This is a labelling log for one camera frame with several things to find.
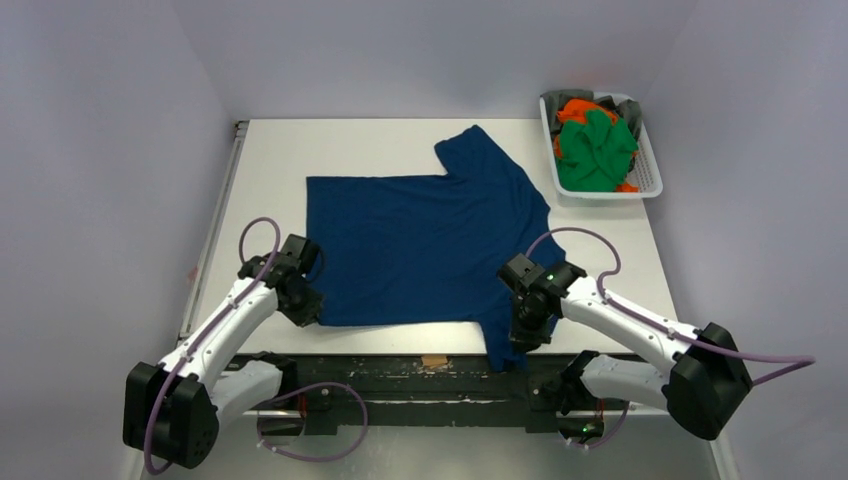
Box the blue t shirt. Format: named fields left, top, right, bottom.
left=306, top=125, right=565, bottom=371

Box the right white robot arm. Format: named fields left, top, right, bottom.
left=497, top=254, right=753, bottom=440

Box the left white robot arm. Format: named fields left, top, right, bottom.
left=122, top=234, right=324, bottom=469

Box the brown tape piece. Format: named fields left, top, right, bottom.
left=421, top=355, right=450, bottom=370

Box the green t shirt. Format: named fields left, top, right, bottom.
left=556, top=108, right=640, bottom=193

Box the white plastic basket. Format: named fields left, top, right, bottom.
left=541, top=99, right=663, bottom=205

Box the orange t shirt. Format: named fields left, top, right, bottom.
left=553, top=97, right=641, bottom=195

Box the grey t shirt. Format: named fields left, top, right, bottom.
left=540, top=89, right=643, bottom=140

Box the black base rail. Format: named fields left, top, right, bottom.
left=218, top=352, right=644, bottom=435

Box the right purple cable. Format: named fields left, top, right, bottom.
left=524, top=226, right=817, bottom=452

